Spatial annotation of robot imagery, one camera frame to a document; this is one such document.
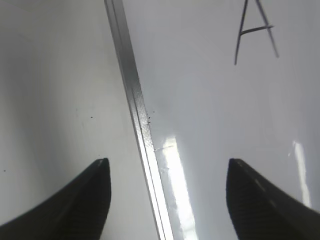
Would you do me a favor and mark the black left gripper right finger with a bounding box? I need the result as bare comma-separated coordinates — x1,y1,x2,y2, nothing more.
226,158,320,240

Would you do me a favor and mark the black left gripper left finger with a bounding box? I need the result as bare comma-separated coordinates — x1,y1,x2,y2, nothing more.
0,158,111,240

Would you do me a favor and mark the white magnetic whiteboard grey frame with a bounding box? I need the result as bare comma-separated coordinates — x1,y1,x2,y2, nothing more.
105,0,320,240

